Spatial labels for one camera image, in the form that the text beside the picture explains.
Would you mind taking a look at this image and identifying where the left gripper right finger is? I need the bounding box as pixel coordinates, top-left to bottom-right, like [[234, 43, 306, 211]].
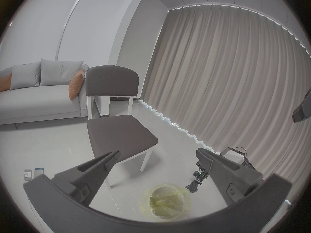
[[196, 148, 264, 206]]

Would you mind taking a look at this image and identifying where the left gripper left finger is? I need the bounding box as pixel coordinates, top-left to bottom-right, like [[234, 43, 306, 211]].
[[54, 150, 121, 206]]

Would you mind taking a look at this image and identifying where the yellow plastic bag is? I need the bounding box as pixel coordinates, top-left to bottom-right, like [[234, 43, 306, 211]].
[[138, 182, 193, 222]]

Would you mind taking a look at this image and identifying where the white trash bin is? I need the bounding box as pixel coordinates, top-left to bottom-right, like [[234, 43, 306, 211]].
[[146, 185, 189, 221]]

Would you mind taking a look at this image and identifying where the pale grey sofa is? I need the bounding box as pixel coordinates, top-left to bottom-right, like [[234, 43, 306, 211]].
[[0, 63, 89, 130]]

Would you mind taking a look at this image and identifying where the orange pillow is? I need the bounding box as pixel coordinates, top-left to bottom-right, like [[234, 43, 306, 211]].
[[69, 69, 85, 100], [0, 73, 12, 92]]

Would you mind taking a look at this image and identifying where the beige curtain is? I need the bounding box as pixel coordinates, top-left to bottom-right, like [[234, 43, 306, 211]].
[[140, 3, 311, 179]]

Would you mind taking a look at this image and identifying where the grey padded white chair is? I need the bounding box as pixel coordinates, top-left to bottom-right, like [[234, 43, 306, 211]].
[[86, 65, 159, 190]]

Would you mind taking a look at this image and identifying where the grey pillow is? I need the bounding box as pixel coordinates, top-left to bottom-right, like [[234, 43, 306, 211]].
[[10, 62, 42, 91], [40, 58, 84, 87]]

